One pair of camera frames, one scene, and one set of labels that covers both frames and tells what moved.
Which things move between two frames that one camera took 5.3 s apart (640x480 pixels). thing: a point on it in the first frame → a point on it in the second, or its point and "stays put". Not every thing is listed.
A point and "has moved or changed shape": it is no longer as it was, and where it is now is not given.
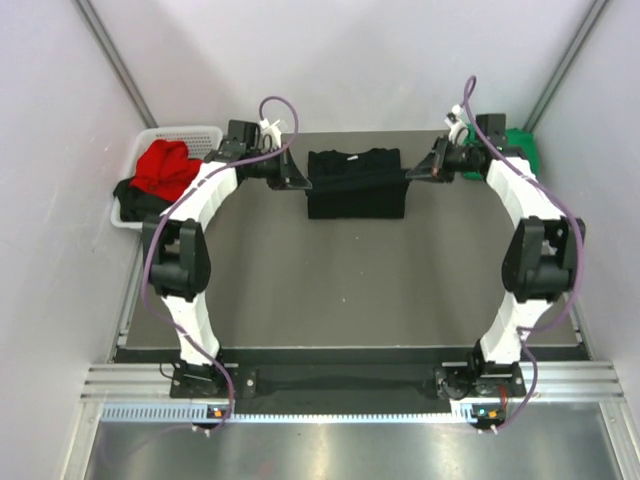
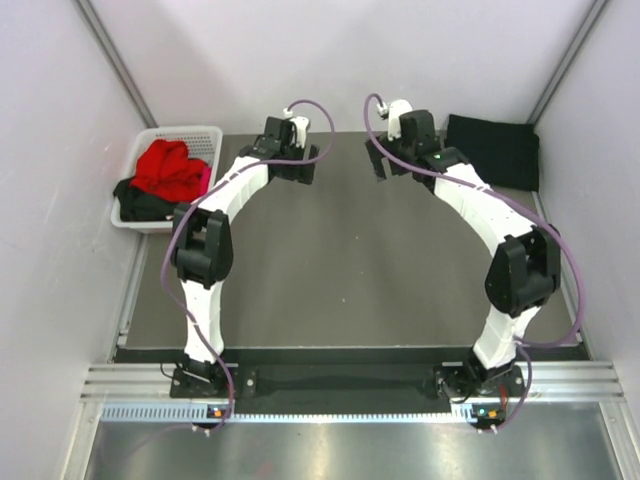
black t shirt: [348, 184] has moved or changed shape
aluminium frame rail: [556, 381] stays put
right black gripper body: [451, 159] → [377, 157]
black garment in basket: [134, 203] stays put
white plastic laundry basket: [202, 141] stays put
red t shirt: [164, 168] stays put
